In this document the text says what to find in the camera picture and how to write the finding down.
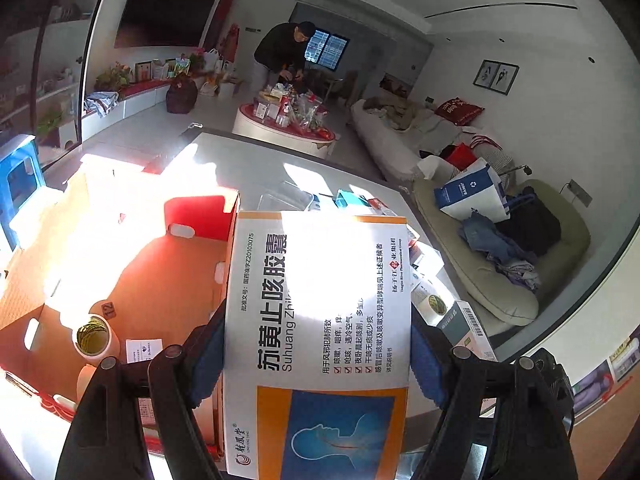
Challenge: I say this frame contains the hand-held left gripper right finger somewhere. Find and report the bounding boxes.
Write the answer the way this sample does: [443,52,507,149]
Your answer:
[411,310,581,480]

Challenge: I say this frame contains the dark red bag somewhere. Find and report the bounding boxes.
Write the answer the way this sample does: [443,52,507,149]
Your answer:
[165,76,198,115]

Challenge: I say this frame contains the red shopping bag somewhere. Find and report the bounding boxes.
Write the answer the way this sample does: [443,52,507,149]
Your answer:
[442,142,478,171]

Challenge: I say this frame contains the red pillow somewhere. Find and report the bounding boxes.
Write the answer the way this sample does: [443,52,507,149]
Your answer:
[434,97,486,126]

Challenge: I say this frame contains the blue white shopping bag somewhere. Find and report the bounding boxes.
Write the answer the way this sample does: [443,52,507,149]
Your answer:
[434,157,511,223]

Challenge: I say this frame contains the blue grey cloth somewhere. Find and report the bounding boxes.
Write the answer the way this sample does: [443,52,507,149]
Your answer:
[84,91,120,117]

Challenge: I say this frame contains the glass display cabinet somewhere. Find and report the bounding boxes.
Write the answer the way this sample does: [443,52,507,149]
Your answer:
[0,0,101,171]

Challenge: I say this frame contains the window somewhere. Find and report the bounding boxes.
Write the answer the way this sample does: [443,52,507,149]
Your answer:
[305,30,350,71]

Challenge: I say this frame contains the framed wall picture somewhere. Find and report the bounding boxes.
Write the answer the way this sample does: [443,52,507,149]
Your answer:
[475,60,520,96]

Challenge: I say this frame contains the white sofa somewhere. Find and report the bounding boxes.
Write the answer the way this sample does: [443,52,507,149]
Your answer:
[350,97,501,181]

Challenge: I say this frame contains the low television bench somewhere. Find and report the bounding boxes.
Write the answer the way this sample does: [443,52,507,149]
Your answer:
[82,77,173,141]

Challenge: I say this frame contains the blue plastic stool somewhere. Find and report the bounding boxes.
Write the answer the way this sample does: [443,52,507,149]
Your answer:
[0,135,47,253]

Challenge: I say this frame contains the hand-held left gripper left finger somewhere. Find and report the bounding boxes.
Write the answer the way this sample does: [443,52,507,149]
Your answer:
[55,305,228,480]

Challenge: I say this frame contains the white label card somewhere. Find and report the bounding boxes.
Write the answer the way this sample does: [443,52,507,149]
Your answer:
[125,339,165,367]

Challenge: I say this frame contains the small masking tape roll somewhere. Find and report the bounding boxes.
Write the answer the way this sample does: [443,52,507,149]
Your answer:
[412,280,456,328]

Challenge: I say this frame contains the white box red end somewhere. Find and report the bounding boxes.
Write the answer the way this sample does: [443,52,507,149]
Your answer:
[367,197,421,251]

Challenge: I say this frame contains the clear plastic box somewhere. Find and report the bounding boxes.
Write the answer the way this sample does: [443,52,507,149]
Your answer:
[257,180,316,211]

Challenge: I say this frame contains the masking tape yellow printed core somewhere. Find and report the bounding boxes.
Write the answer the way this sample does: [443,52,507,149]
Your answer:
[72,314,121,361]

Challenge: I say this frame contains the round coffee table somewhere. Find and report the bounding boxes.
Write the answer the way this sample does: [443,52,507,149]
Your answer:
[232,102,338,158]

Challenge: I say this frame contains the beige chaise sofa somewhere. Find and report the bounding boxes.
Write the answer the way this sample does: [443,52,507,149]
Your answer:
[412,177,592,326]

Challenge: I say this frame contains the red cardboard box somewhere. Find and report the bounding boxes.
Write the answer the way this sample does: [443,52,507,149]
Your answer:
[0,155,241,461]

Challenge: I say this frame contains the potted plant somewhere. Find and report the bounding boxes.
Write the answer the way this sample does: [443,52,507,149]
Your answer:
[95,62,133,92]

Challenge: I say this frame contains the white black medicine box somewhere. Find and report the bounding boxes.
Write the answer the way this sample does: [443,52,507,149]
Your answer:
[409,240,445,286]

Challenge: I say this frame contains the wall socket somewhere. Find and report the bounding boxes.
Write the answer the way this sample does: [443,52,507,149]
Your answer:
[567,180,593,207]

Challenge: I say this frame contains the denim clothes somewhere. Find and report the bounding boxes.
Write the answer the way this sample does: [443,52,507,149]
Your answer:
[459,210,541,293]

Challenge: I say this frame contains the black bag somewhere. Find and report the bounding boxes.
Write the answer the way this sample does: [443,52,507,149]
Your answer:
[495,187,563,261]

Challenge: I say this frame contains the wall television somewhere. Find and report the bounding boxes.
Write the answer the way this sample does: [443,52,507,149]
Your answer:
[115,0,223,50]

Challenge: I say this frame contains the white green medicine box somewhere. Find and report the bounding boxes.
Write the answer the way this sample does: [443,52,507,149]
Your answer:
[436,300,498,361]

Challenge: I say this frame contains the orange blue medicine box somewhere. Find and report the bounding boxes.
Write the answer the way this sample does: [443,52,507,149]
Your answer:
[222,210,413,480]

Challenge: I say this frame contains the teal white medicine box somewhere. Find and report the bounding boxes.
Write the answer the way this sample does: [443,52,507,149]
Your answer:
[335,190,371,211]

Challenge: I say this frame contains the clutter of bottles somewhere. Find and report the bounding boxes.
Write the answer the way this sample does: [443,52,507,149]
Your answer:
[252,82,331,133]

